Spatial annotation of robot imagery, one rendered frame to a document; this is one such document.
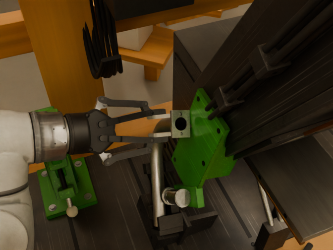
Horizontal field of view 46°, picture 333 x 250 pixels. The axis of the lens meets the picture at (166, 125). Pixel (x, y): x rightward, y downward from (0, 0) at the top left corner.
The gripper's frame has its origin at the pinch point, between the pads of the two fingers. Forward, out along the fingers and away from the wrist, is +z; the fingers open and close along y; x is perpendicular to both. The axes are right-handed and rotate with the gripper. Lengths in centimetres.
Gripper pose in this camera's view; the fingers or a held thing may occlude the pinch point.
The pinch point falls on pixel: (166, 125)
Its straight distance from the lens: 79.0
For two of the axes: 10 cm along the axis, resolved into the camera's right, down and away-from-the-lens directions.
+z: 9.0, -0.9, 4.3
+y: -0.8, -10.0, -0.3
